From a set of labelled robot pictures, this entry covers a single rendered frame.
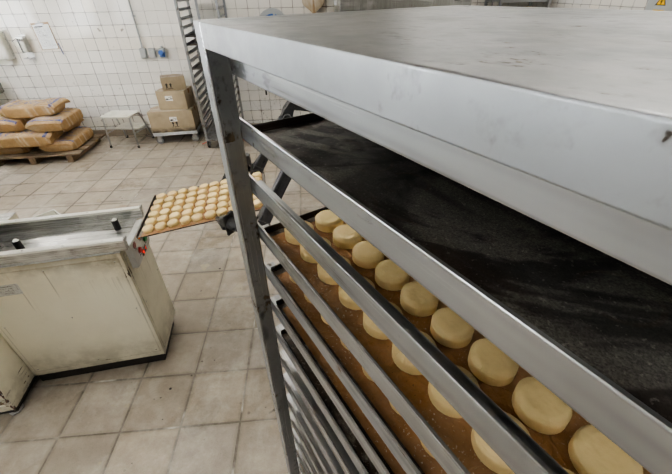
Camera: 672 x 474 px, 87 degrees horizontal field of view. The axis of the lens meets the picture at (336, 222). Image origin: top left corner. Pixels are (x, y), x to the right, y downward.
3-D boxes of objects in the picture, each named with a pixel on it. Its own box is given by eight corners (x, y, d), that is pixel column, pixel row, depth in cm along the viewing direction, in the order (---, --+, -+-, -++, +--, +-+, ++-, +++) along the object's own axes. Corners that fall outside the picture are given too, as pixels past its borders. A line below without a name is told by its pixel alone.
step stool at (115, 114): (155, 137, 540) (145, 107, 515) (139, 148, 503) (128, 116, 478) (127, 137, 543) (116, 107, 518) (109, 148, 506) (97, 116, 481)
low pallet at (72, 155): (-15, 167, 456) (-20, 159, 450) (23, 145, 523) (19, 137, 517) (83, 161, 467) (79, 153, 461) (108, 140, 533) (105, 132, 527)
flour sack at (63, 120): (64, 132, 448) (58, 119, 438) (27, 135, 442) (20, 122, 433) (87, 116, 507) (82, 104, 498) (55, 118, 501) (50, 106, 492)
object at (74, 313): (39, 386, 200) (-62, 265, 150) (66, 337, 228) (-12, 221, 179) (170, 363, 211) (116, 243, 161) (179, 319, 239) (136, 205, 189)
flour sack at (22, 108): (-3, 120, 445) (-10, 107, 436) (16, 111, 480) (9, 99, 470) (60, 116, 456) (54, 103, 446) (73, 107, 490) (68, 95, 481)
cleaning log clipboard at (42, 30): (64, 54, 484) (50, 20, 462) (63, 54, 482) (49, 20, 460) (43, 54, 482) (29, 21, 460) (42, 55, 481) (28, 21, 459)
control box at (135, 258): (132, 268, 176) (122, 246, 169) (144, 240, 196) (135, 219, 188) (139, 267, 177) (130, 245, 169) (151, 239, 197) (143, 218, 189)
